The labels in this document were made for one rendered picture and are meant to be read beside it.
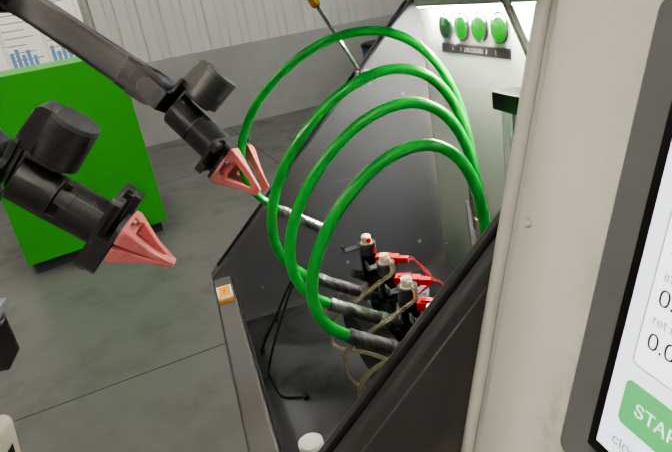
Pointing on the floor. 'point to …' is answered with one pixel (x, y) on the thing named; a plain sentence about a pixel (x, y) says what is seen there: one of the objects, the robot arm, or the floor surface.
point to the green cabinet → (36, 74)
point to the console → (561, 187)
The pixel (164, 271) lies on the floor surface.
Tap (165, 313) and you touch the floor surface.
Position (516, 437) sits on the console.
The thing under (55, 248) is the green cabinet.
